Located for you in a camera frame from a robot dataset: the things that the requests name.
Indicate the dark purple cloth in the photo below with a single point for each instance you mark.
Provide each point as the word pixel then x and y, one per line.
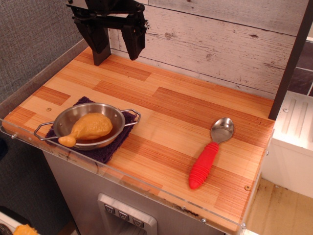
pixel 103 154

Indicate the dark right shelf post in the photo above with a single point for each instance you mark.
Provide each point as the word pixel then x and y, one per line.
pixel 293 60

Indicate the dark shelf post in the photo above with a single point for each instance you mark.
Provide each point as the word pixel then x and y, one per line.
pixel 98 58
pixel 293 60

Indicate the steel pan with handles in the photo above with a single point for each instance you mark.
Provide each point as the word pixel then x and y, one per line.
pixel 64 122

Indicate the clear acrylic edge guard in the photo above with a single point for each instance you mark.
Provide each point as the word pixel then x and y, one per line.
pixel 154 162

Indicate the yellow object at corner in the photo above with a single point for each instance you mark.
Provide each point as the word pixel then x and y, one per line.
pixel 25 230

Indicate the silver dispenser button panel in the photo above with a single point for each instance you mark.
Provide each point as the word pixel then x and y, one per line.
pixel 121 219

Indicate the dark left shelf post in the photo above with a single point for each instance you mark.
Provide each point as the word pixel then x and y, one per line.
pixel 98 58

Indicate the white toy sink unit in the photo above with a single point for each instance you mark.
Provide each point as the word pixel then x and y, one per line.
pixel 289 157

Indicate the grey toy fridge cabinet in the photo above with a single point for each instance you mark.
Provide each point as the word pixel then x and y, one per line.
pixel 80 182

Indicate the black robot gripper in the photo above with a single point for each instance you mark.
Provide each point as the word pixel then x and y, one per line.
pixel 92 16

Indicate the yellow toy chicken drumstick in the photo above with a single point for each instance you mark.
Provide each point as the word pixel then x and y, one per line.
pixel 89 127

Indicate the red handled metal spoon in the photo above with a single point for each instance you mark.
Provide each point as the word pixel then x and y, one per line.
pixel 221 131

